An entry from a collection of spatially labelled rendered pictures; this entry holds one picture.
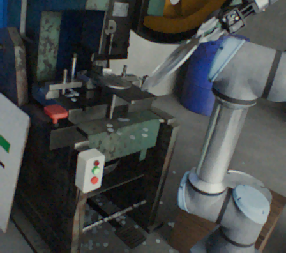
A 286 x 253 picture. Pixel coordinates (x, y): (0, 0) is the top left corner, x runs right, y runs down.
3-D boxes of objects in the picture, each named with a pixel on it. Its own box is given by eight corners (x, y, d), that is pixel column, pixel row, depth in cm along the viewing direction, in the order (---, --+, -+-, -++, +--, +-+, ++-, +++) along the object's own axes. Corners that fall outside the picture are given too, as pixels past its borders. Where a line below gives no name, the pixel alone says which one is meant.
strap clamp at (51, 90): (82, 94, 126) (85, 70, 122) (46, 99, 114) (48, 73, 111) (74, 89, 130) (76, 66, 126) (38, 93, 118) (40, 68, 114)
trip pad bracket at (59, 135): (72, 172, 106) (77, 122, 99) (48, 179, 100) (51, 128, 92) (63, 163, 110) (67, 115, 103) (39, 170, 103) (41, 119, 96)
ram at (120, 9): (134, 55, 124) (148, -19, 114) (105, 57, 114) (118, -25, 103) (107, 45, 135) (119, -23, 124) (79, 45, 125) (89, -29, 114)
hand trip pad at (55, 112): (67, 133, 97) (69, 112, 95) (51, 137, 93) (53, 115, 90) (57, 124, 102) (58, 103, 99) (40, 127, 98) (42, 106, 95)
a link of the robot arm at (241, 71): (216, 233, 87) (281, 57, 61) (170, 213, 92) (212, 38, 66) (225, 207, 97) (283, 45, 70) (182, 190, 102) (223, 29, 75)
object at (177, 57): (130, 101, 111) (129, 99, 111) (169, 54, 126) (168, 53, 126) (177, 73, 87) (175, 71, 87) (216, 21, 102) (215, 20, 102)
